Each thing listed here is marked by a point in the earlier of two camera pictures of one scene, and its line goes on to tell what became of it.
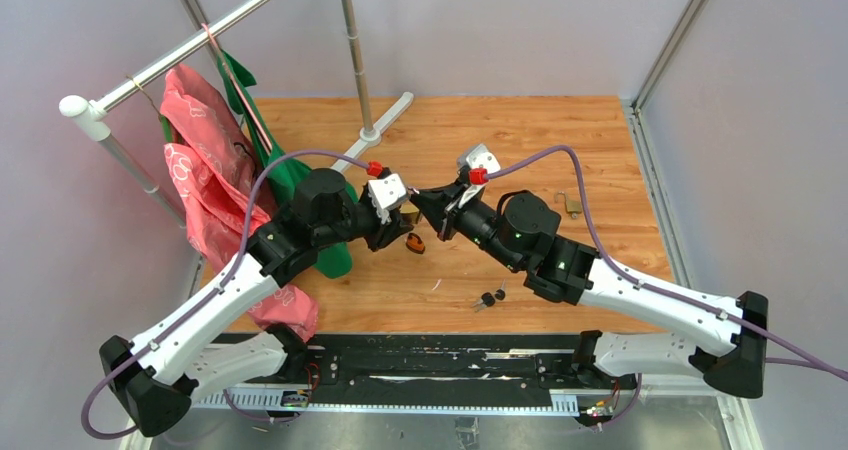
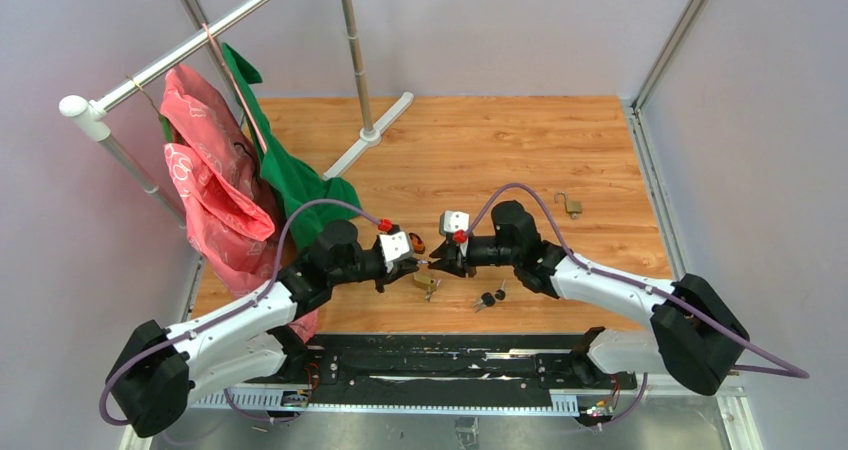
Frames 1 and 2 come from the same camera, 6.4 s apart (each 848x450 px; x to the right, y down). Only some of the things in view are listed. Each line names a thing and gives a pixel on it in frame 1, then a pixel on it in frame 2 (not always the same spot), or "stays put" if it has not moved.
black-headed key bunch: [488, 299] stays put
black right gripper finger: [433, 203] to [445, 250]
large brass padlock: [409, 214] to [425, 282]
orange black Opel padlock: [415, 243] stays put
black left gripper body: [380, 232] to [391, 271]
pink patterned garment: [219, 189] stays put
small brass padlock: [572, 207] stays put
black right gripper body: [466, 198] to [463, 253]
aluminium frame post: [635, 108] stays put
